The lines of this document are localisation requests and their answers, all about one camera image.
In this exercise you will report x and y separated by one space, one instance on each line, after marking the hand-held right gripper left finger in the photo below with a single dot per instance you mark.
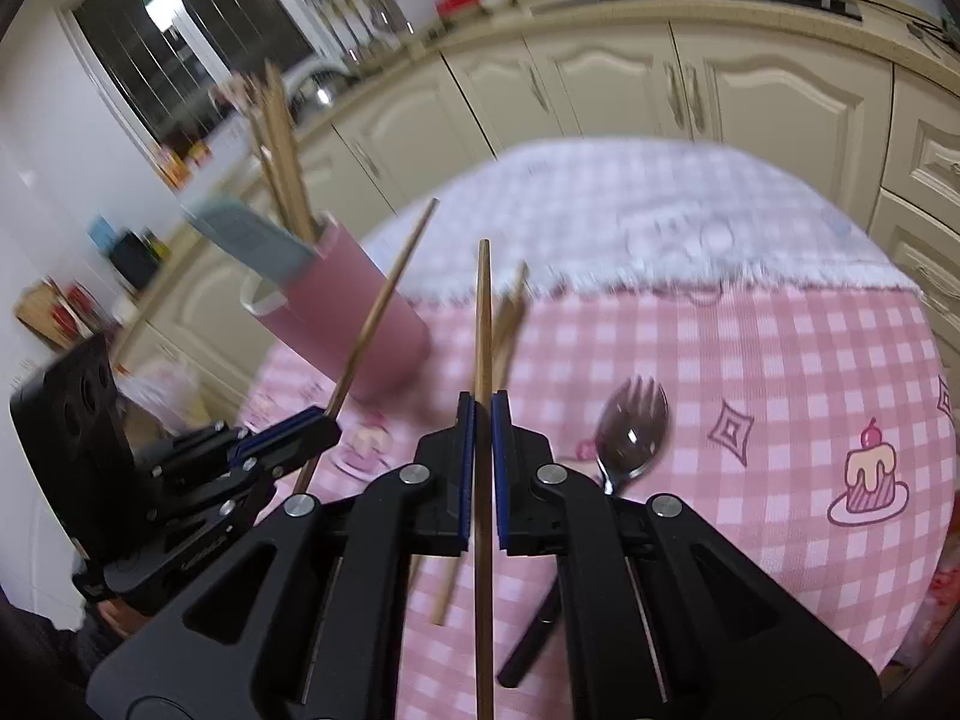
360 577

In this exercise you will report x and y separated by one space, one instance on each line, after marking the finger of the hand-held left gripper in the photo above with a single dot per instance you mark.
292 427
240 491

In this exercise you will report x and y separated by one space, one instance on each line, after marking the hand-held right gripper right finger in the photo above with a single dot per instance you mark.
637 600

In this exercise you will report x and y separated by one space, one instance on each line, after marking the pink cup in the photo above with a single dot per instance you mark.
330 300

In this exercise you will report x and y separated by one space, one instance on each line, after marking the light blue knife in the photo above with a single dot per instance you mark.
247 240

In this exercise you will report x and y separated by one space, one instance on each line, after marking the bundle of wooden chopsticks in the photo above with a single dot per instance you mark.
281 157

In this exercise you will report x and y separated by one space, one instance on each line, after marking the person's left hand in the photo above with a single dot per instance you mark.
124 615

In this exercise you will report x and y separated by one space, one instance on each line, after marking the white plastic bag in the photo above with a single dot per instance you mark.
161 390

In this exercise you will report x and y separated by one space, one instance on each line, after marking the wooden knife holder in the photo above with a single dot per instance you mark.
56 315

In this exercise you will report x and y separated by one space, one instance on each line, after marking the black kettle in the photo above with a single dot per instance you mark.
135 259

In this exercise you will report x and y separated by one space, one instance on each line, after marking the pink checked tablecloth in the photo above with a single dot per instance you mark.
750 405

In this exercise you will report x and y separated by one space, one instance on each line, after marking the orange packet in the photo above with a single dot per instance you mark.
171 165

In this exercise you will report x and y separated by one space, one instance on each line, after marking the small yellow box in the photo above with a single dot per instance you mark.
200 152

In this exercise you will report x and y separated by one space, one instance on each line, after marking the metal wok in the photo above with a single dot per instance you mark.
319 90

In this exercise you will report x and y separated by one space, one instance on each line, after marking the white fringed cloth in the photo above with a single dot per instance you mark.
637 195

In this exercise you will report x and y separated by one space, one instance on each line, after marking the kitchen window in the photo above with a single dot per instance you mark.
187 30

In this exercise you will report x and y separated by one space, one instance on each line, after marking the cream cabinet drawer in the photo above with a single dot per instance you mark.
926 150
919 247

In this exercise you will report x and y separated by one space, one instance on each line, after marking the red container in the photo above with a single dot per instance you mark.
457 1

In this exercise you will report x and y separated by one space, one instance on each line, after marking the cream base cabinets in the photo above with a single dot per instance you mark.
772 90

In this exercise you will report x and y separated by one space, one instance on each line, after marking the blue wall sticker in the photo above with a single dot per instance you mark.
103 231

